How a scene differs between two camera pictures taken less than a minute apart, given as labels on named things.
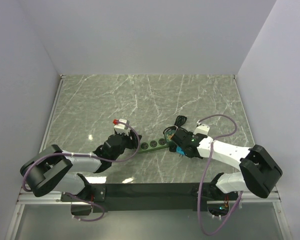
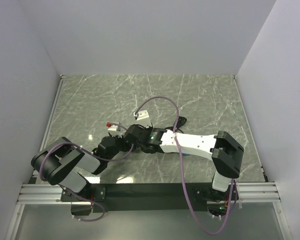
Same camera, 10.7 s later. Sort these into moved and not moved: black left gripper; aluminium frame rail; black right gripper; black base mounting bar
Moved: black right gripper
Not moved: black left gripper; black base mounting bar; aluminium frame rail
